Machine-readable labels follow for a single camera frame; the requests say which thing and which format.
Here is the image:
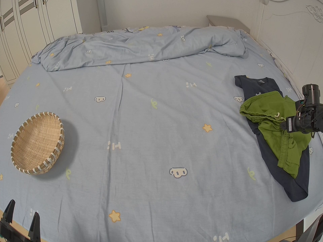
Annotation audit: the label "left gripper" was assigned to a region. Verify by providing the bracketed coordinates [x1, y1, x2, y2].
[0, 199, 41, 242]

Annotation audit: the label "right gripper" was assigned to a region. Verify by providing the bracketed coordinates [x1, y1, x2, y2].
[286, 111, 318, 135]

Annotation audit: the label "green shorts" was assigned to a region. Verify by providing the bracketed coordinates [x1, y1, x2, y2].
[239, 91, 312, 179]

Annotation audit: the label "round woven basket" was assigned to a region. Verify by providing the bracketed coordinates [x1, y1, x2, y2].
[11, 112, 65, 175]

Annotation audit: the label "bed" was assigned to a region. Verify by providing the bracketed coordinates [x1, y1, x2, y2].
[0, 0, 323, 242]

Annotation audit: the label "dark blue T-shirt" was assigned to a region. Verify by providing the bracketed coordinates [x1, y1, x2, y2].
[234, 75, 310, 202]

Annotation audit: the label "grey bedside table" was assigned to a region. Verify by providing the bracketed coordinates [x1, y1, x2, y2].
[206, 15, 251, 33]

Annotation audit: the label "pale blue quilt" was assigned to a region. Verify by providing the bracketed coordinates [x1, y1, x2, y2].
[31, 25, 249, 72]

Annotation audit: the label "white wardrobe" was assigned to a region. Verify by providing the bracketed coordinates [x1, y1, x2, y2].
[0, 0, 84, 85]

